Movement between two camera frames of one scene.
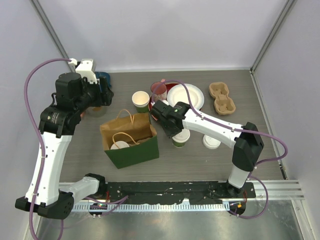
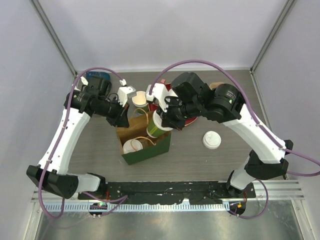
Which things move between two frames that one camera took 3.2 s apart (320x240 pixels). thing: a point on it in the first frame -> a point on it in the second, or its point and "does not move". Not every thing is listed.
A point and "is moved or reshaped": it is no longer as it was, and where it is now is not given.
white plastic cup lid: (182, 136) is moved or reshaped
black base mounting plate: (173, 192) does not move
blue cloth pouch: (100, 74) does not move
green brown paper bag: (128, 143) is moved or reshaped
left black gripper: (105, 97) -> (121, 120)
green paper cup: (178, 145) -> (153, 131)
